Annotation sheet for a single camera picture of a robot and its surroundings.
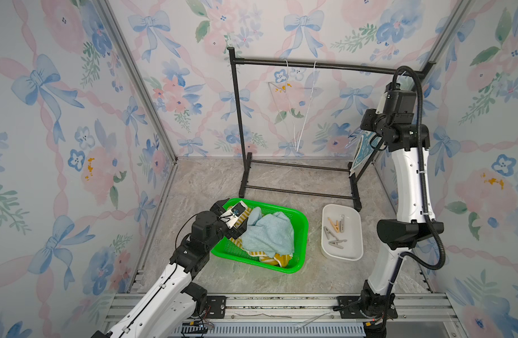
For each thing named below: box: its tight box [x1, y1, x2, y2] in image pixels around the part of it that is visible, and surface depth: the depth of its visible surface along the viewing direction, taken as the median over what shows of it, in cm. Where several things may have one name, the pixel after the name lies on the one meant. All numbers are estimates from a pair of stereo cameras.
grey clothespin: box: [339, 214, 345, 234], surface depth 94 cm
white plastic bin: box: [320, 204, 364, 262], surface depth 93 cm
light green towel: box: [241, 206, 295, 259], surface depth 83 cm
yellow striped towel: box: [229, 236, 293, 268], surface depth 83 cm
